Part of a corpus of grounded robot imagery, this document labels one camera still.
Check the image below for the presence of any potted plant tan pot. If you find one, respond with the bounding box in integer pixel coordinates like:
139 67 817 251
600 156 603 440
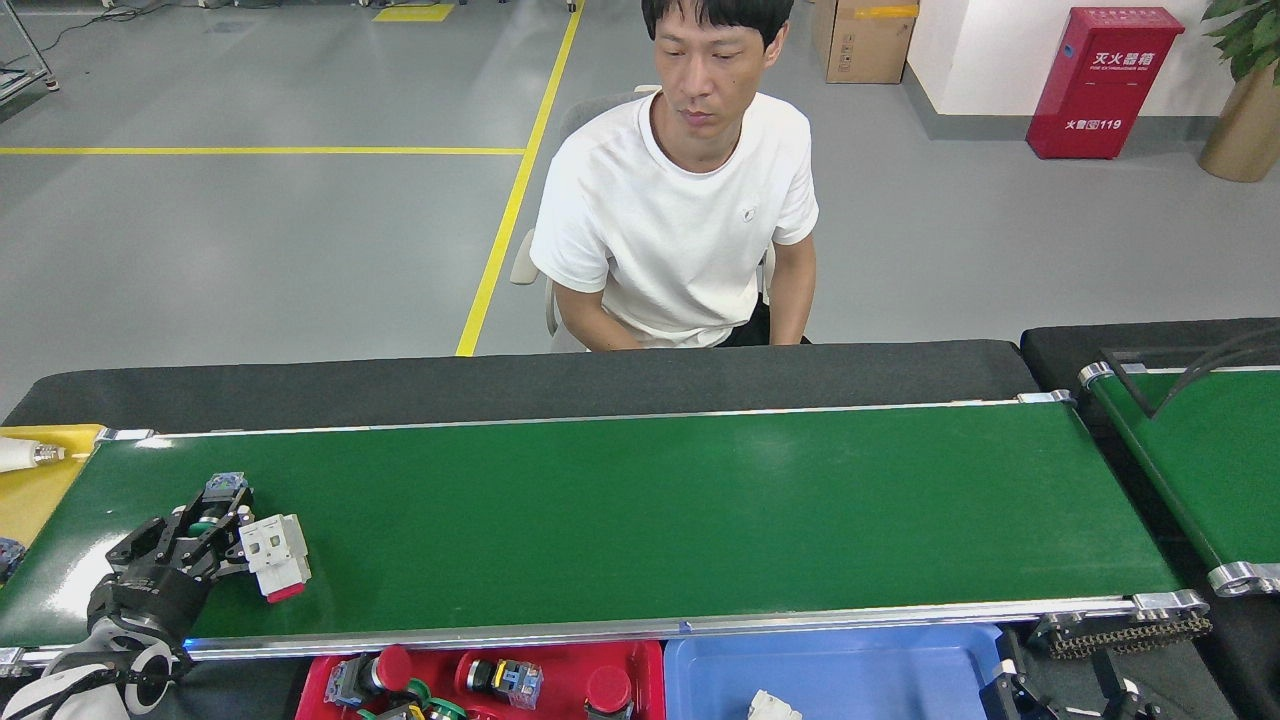
1198 0 1280 184

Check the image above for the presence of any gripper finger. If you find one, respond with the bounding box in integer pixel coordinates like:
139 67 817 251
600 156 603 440
978 660 1061 720
1092 648 1166 720

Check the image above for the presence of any blue plastic bin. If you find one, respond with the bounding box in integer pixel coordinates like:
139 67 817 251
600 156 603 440
663 625 1004 720

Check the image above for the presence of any brown cardboard box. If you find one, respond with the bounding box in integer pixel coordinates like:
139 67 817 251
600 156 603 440
812 0 919 85

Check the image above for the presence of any grey office chair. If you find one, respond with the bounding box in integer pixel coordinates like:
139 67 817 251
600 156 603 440
510 85 776 351

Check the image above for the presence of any black push button switch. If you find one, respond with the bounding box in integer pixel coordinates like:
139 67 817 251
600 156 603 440
455 652 546 711

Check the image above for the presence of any person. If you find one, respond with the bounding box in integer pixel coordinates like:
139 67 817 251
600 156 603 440
528 0 821 353

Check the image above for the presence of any red fire extinguisher cabinet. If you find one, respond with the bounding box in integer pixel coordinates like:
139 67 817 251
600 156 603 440
1026 7 1186 161

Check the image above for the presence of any green feeder conveyor belt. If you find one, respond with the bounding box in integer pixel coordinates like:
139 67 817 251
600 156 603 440
1078 345 1280 598

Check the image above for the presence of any metal shelf cart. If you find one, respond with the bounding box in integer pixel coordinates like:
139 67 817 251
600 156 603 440
0 0 59 101

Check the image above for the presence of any yellow plastic tray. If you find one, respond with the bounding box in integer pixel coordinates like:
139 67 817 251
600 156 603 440
0 424 107 586

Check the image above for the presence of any white light bulb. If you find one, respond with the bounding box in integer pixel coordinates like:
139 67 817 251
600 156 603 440
0 437 66 474

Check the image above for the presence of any black triangular guide frame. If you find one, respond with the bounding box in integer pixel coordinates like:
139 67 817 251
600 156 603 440
1100 325 1280 421

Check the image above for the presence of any black drive chain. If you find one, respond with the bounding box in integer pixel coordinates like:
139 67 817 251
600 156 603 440
1030 612 1214 661

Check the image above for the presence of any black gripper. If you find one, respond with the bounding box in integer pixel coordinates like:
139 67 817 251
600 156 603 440
88 488 256 651

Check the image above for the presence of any red plastic bin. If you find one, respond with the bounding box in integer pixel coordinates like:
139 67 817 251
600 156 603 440
295 640 666 720

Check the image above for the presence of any wide green conveyor belt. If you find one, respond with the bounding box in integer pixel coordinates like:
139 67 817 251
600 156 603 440
0 390 1213 673

